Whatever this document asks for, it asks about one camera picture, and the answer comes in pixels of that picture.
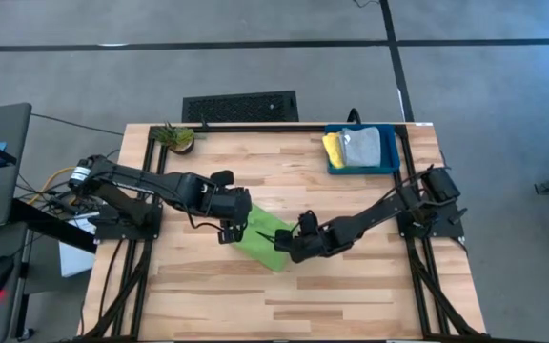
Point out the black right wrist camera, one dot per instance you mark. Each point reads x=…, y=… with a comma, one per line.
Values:
x=308, y=221

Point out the yellow microfiber towel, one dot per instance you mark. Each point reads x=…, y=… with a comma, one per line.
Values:
x=332, y=150

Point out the white paper sheet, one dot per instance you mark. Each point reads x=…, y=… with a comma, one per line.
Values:
x=76, y=257

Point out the potted succulent plant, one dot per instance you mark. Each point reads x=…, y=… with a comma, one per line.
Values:
x=177, y=138

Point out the black aluminium table frame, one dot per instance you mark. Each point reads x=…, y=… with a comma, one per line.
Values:
x=274, y=128

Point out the black perforated grille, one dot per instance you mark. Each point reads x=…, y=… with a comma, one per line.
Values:
x=241, y=107

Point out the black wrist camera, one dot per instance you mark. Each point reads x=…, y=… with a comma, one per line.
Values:
x=308, y=221
x=222, y=177

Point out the grey microfiber towel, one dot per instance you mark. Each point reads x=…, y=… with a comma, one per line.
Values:
x=361, y=147

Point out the blue plastic bin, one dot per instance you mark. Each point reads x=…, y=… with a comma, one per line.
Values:
x=390, y=152

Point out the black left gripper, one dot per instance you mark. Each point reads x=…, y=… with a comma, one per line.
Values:
x=222, y=205

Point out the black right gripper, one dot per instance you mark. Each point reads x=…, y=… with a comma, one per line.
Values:
x=315, y=243

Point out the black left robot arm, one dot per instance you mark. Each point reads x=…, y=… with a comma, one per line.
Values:
x=131, y=181

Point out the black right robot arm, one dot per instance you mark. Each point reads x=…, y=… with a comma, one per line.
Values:
x=384, y=209

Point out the green microfiber towel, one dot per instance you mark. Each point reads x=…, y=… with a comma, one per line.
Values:
x=262, y=243

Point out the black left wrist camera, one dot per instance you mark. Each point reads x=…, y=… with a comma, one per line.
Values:
x=222, y=177

